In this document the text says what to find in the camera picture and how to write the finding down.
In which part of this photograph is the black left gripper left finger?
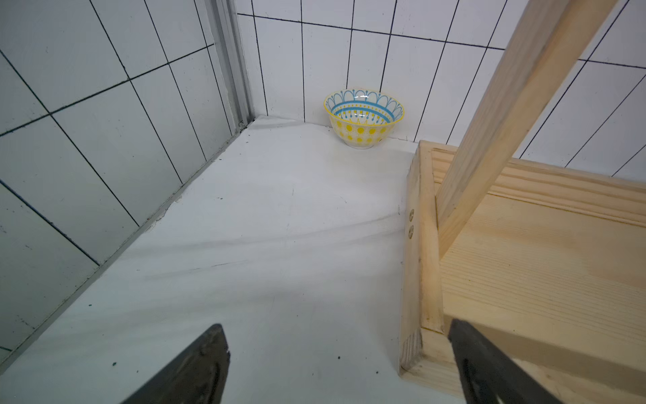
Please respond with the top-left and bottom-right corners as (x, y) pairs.
(124, 324), (230, 403)

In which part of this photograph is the wooden hanging rack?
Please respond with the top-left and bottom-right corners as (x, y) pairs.
(399, 1), (645, 403)

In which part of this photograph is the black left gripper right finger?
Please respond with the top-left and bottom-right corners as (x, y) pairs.
(448, 319), (560, 403)

